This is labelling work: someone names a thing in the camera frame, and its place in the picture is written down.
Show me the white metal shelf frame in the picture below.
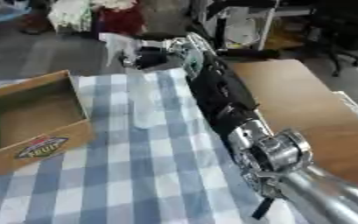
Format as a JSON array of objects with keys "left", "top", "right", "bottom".
[{"left": 204, "top": 0, "right": 317, "bottom": 52}]

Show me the clear spray bottle white head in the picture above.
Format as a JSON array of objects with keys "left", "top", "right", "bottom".
[{"left": 97, "top": 32, "right": 170, "bottom": 130}]

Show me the tan cardboard box green inside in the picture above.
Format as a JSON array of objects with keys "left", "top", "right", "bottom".
[{"left": 0, "top": 69, "right": 98, "bottom": 176}]

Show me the black office chair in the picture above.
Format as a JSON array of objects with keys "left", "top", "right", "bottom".
[{"left": 308, "top": 5, "right": 358, "bottom": 78}]

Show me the white crumpled cloth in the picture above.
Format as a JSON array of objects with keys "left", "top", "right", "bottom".
[{"left": 46, "top": 0, "right": 95, "bottom": 33}]

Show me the pale blue plastic bin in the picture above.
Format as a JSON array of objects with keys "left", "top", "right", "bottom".
[{"left": 0, "top": 0, "right": 35, "bottom": 25}]

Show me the dark red bag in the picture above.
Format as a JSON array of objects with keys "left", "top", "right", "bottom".
[{"left": 97, "top": 2, "right": 147, "bottom": 37}]

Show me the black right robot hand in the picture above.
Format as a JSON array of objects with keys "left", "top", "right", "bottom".
[{"left": 117, "top": 32, "right": 190, "bottom": 71}]

